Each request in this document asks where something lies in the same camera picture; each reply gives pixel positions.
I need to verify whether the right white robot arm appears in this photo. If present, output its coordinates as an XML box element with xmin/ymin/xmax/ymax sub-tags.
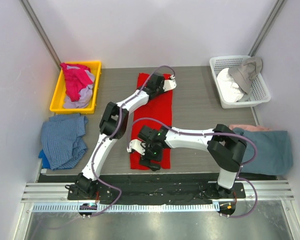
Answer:
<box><xmin>129</xmin><ymin>124</ymin><xmax>247</xmax><ymax>199</ymax></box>

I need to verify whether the teal folded t shirt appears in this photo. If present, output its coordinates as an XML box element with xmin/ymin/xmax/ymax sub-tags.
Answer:
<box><xmin>232</xmin><ymin>127</ymin><xmax>293</xmax><ymax>176</ymax></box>

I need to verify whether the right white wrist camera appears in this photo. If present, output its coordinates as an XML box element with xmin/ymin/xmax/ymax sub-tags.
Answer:
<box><xmin>126</xmin><ymin>139</ymin><xmax>147</xmax><ymax>156</ymax></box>

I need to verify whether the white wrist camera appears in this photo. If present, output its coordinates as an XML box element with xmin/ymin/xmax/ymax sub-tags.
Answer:
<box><xmin>126</xmin><ymin>139</ymin><xmax>147</xmax><ymax>156</ymax></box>
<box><xmin>162</xmin><ymin>74</ymin><xmax>177</xmax><ymax>92</ymax></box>

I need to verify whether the red t shirt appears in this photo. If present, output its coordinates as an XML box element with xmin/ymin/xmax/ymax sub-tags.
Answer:
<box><xmin>129</xmin><ymin>73</ymin><xmax>173</xmax><ymax>170</ymax></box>

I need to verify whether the yellow plastic bin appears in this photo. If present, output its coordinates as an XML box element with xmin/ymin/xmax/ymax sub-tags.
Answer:
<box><xmin>49</xmin><ymin>60</ymin><xmax>102</xmax><ymax>114</ymax></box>

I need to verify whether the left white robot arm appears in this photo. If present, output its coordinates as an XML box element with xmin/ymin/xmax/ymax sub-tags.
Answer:
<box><xmin>69</xmin><ymin>72</ymin><xmax>168</xmax><ymax>200</ymax></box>

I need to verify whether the white shirt in basket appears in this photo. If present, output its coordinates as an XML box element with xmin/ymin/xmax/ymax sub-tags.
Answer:
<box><xmin>216</xmin><ymin>68</ymin><xmax>245</xmax><ymax>103</ymax></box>

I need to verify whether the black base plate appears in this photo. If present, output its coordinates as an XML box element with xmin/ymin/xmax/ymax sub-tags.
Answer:
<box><xmin>65</xmin><ymin>173</ymin><xmax>246</xmax><ymax>206</ymax></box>

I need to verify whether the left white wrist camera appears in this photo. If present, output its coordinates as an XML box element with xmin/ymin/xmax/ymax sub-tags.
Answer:
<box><xmin>162</xmin><ymin>74</ymin><xmax>177</xmax><ymax>92</ymax></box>

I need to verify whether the pink t shirt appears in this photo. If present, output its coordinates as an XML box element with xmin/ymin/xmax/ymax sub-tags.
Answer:
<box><xmin>60</xmin><ymin>62</ymin><xmax>95</xmax><ymax>102</ymax></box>

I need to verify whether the blue checkered shirt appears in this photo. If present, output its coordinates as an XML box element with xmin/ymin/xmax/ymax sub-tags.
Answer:
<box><xmin>40</xmin><ymin>113</ymin><xmax>89</xmax><ymax>170</ymax></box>

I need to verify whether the grey shirt in basket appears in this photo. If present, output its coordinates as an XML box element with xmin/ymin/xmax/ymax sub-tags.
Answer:
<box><xmin>228</xmin><ymin>56</ymin><xmax>263</xmax><ymax>94</ymax></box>

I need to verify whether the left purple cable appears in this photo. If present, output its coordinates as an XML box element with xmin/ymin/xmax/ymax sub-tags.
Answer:
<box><xmin>82</xmin><ymin>65</ymin><xmax>176</xmax><ymax>217</ymax></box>

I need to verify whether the white perforated basket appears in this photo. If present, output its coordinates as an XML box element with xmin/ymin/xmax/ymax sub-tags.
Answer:
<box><xmin>209</xmin><ymin>55</ymin><xmax>271</xmax><ymax>109</ymax></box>

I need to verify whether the lavender t shirt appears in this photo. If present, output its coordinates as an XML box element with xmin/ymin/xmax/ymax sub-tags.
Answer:
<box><xmin>62</xmin><ymin>71</ymin><xmax>96</xmax><ymax>109</ymax></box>

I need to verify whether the white slotted cable duct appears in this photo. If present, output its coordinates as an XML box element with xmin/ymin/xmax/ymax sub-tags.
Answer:
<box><xmin>32</xmin><ymin>202</ymin><xmax>220</xmax><ymax>213</ymax></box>

